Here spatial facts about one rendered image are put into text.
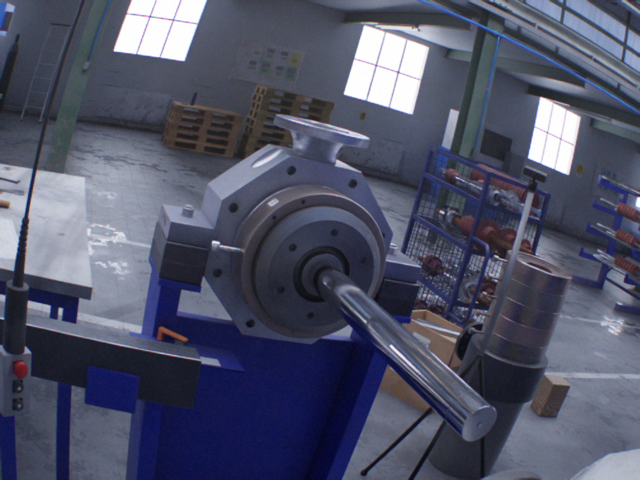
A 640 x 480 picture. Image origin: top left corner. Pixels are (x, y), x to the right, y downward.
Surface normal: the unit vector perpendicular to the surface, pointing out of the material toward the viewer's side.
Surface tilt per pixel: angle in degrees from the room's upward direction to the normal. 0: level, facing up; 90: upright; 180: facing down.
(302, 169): 90
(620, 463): 42
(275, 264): 90
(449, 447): 90
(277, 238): 75
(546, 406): 90
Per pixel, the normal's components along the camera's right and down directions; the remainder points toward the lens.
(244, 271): 0.34, 0.31
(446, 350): -0.71, -0.04
